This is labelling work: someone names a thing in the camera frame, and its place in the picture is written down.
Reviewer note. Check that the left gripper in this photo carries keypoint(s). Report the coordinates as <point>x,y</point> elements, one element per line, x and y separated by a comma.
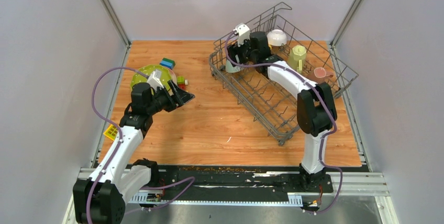
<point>183,96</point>

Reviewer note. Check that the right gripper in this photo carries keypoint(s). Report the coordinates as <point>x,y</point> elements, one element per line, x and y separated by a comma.
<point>234,50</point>

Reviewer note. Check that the pale green bowl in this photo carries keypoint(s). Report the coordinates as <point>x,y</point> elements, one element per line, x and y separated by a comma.
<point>232,68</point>

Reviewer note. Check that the white bowl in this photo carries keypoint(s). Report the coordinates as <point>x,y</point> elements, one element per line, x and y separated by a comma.
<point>277,38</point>

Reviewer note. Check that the pale yellow mug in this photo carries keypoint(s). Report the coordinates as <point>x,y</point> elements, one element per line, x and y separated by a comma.
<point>297,57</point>

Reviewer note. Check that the grey wire dish rack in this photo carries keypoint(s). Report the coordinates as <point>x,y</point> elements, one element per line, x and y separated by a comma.
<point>269,103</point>

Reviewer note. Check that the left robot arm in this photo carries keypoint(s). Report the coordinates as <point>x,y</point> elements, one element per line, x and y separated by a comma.
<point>102,198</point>

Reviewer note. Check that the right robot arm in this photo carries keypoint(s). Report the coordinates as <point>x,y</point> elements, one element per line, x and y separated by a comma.
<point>316,111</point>

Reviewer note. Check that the red green toy bricks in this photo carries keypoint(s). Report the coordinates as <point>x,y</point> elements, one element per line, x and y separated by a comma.
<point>182,83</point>

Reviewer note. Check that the green blue toy block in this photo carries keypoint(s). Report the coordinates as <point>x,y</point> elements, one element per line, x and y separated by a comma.
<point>168,63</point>

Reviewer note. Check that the yellow toy brick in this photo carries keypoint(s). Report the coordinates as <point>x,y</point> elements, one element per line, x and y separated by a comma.
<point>111,132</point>

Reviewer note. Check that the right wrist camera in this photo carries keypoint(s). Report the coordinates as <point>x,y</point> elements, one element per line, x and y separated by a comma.
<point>242,31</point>

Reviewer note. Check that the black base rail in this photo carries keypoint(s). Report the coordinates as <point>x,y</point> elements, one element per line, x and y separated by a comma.
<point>236,184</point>

